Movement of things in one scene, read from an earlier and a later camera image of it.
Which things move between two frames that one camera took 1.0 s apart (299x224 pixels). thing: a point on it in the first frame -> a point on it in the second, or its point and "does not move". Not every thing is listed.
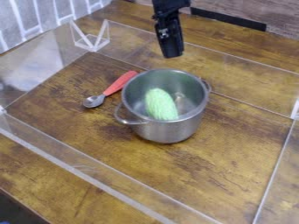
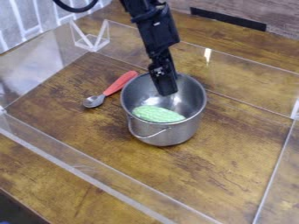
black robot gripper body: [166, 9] -> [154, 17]
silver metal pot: [190, 91] does not move
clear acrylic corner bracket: [90, 41] does not move
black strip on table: [228, 18] does not move
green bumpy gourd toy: [161, 105] -> [157, 115]
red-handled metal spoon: [94, 101] does not move
